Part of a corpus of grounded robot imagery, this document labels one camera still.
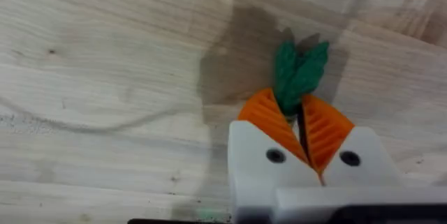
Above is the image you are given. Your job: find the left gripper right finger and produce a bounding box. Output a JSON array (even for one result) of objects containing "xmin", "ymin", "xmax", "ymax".
[{"xmin": 300, "ymin": 94, "xmax": 406, "ymax": 188}]

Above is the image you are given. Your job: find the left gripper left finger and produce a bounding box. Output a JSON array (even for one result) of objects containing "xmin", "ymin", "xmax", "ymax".
[{"xmin": 227, "ymin": 87, "xmax": 321, "ymax": 224}]

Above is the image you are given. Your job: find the toy carrot with green leaves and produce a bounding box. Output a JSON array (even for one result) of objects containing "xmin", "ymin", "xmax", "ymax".
[{"xmin": 272, "ymin": 40, "xmax": 330, "ymax": 122}]

